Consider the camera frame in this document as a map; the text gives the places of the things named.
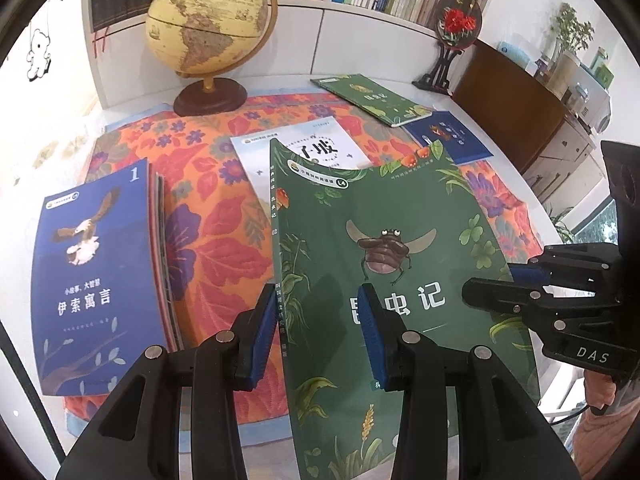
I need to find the person's right hand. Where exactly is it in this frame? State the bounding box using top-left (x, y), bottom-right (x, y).
top-left (582, 376), bottom-right (622, 414)

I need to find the white printer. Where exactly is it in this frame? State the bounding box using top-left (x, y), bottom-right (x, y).
top-left (567, 66), bottom-right (615, 135)

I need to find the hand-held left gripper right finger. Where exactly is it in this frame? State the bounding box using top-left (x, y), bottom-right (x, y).
top-left (361, 284), bottom-right (583, 480)

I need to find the blue book with eagle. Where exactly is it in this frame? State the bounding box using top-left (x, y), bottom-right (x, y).
top-left (30, 157), bottom-right (173, 397)

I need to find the round embroidered flower fan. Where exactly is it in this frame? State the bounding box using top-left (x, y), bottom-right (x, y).
top-left (432, 0), bottom-right (485, 51)

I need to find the green book with yellow caterpillar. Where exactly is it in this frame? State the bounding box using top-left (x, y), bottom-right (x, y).
top-left (310, 74), bottom-right (433, 128)

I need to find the green book with brown beetle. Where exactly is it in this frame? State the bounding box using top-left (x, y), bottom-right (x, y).
top-left (269, 137), bottom-right (543, 480)

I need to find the brown wooden cabinet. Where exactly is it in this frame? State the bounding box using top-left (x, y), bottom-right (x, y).
top-left (451, 39), bottom-right (603, 203)

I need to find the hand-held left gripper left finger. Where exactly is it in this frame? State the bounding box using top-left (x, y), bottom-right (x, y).
top-left (54, 290), bottom-right (278, 480)

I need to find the antique yellow globe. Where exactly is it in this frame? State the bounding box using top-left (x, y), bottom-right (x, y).
top-left (146, 0), bottom-right (278, 117)

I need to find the white rabbit storybook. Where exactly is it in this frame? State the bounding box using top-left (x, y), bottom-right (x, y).
top-left (230, 116), bottom-right (375, 211)

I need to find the potted plant in beige vase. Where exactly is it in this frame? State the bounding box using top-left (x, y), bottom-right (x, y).
top-left (545, 2), bottom-right (597, 102)

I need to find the black cable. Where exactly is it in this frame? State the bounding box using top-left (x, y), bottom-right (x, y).
top-left (542, 402), bottom-right (608, 423)

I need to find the green leafy houseplant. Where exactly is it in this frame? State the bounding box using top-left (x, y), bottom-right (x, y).
top-left (547, 204), bottom-right (576, 246)

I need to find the person's right forearm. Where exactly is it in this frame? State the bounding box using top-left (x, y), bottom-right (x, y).
top-left (575, 385), bottom-right (640, 461)

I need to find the green white box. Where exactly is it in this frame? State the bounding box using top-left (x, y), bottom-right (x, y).
top-left (589, 47), bottom-right (616, 87)

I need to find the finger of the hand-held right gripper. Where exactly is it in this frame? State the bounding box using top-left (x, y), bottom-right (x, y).
top-left (510, 241), bottom-right (625, 302)
top-left (462, 276), bottom-right (622, 322)

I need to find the light blue tissue box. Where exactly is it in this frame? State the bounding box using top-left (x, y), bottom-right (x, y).
top-left (496, 41), bottom-right (535, 70)

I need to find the dark framed window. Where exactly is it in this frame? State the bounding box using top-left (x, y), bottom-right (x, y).
top-left (572, 197), bottom-right (623, 261)

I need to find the small dark blue book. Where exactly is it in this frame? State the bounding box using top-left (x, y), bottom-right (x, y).
top-left (404, 111), bottom-right (494, 165)

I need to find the orange floral cloth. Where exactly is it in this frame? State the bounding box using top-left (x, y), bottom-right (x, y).
top-left (62, 91), bottom-right (546, 448)

